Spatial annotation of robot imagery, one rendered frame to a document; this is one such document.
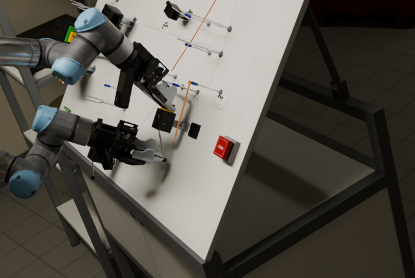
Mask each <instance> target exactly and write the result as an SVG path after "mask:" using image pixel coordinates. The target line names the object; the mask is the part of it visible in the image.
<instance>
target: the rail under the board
mask: <svg viewBox="0 0 415 278"><path fill-rule="evenodd" d="M62 151H63V152H65V153H66V154H67V155H68V156H69V157H70V158H72V159H73V160H74V161H75V162H76V163H77V164H78V165H79V166H80V167H81V168H82V169H83V170H84V171H86V172H87V173H88V174H89V175H90V176H92V162H91V161H89V160H88V159H87V158H86V157H84V155H82V154H81V153H80V152H79V151H78V150H77V149H75V148H74V147H73V146H72V145H71V144H70V143H69V142H68V141H64V144H63V147H62ZM94 176H95V181H97V183H99V184H100V185H101V186H102V187H103V188H104V189H105V190H107V191H108V192H109V193H110V194H111V195H112V196H113V197H114V198H115V199H116V200H117V201H118V202H120V203H121V204H122V205H123V206H124V207H125V208H126V209H128V210H129V211H130V212H131V213H132V214H133V215H134V216H135V217H136V218H137V219H138V220H139V221H141V222H142V223H143V224H144V225H145V226H146V227H147V228H148V229H149V230H150V231H151V232H152V233H154V234H155V235H156V236H157V237H158V238H159V239H160V240H162V241H163V242H164V243H165V244H166V245H167V246H168V247H169V248H170V249H171V250H172V251H173V252H174V253H176V254H177V255H178V256H179V257H180V258H181V259H183V260H184V262H186V263H187V265H189V266H190V267H191V268H192V269H193V270H194V271H196V272H197V273H198V274H199V275H200V276H201V277H202V278H218V277H220V276H222V275H224V274H225V269H224V265H223V263H222V260H221V257H220V254H219V253H218V252H216V250H214V253H213V256H212V258H211V260H210V261H205V260H204V259H202V258H201V257H200V256H199V255H197V254H196V253H195V252H194V251H193V250H192V249H191V248H190V247H188V246H187V245H186V244H185V243H183V242H182V241H181V240H180V239H179V238H178V237H177V236H176V235H174V234H173V233H172V232H171V231H170V230H169V229H168V228H167V227H165V226H164V225H163V224H162V223H161V222H159V221H158V220H157V219H156V218H155V217H154V216H153V215H152V214H150V213H149V212H148V211H147V210H145V208H144V207H142V206H141V205H140V204H139V203H138V202H136V201H135V200H134V199H133V198H132V197H131V196H130V195H129V194H127V193H126V192H125V191H124V190H123V189H121V188H120V187H119V186H118V185H117V184H116V183H115V182H113V181H112V180H111V179H110V178H109V177H108V176H107V175H106V174H104V173H103V172H102V171H101V170H100V169H98V168H97V167H96V166H95V165H94Z"/></svg>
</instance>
